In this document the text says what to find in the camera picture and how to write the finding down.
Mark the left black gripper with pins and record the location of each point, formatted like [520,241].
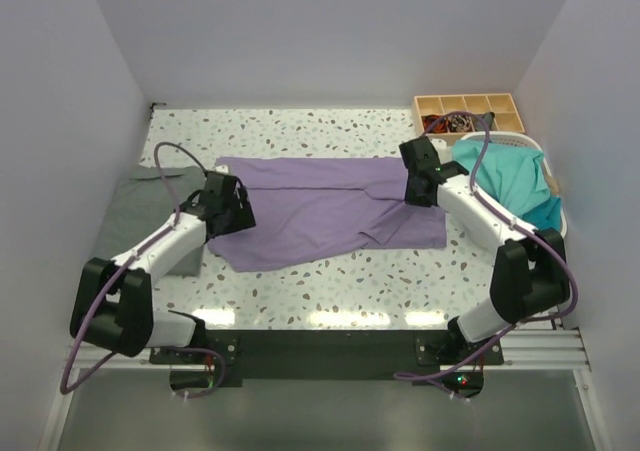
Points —
[243,218]

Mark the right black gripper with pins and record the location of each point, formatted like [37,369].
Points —
[411,198]

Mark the purple t shirt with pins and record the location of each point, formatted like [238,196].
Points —
[308,209]

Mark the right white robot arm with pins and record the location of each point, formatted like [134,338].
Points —
[530,274]

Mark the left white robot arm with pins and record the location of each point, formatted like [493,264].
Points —
[114,307]

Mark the orange black rolled socks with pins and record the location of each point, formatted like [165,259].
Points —
[434,124]

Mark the patterned rolled socks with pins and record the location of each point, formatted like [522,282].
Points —
[459,122]

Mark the grey rolled socks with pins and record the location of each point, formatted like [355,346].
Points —
[484,121]

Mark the folded grey t shirt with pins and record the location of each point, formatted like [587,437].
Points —
[140,205]

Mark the wooden compartment tray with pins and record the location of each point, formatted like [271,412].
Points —
[507,117]

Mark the teal t shirt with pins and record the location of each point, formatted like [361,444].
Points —
[513,176]

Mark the white laundry basket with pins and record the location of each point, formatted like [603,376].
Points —
[467,152]

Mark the beige garment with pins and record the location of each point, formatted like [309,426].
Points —
[552,183]

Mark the blue t shirt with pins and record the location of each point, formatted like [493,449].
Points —
[547,215]

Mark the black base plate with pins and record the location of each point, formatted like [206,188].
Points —
[342,355]

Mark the aluminium frame rail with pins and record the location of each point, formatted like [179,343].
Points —
[523,350]

